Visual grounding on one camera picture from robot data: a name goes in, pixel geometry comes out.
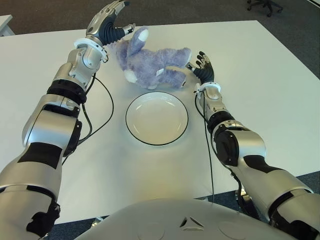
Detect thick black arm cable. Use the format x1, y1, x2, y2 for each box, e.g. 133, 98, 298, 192
77, 102, 94, 146
229, 169, 261, 223

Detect white desk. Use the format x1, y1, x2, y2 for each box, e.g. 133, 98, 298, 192
0, 14, 15, 37

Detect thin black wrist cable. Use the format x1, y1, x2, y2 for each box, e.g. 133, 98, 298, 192
194, 92, 216, 204
61, 73, 115, 166

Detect purple plush bunny doll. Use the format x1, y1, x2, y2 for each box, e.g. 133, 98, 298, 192
116, 26, 193, 90

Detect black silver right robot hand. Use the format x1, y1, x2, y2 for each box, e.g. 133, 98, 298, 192
185, 51, 215, 86

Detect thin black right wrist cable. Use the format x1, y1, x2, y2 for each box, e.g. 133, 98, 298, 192
194, 92, 216, 204

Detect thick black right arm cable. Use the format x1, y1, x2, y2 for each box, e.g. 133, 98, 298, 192
229, 169, 261, 223

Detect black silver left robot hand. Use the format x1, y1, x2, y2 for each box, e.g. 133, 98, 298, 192
85, 0, 136, 47

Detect grey robot torso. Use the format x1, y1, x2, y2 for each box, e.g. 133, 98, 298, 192
77, 198, 293, 240

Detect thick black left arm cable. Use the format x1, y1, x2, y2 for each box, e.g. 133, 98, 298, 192
77, 102, 94, 146

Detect white plate black rim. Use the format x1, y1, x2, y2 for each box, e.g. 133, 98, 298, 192
125, 91, 189, 146

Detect thin black left wrist cable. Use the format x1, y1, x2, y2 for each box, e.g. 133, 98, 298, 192
61, 73, 115, 166

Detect black office chair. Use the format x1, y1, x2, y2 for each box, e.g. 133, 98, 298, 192
246, 0, 284, 18

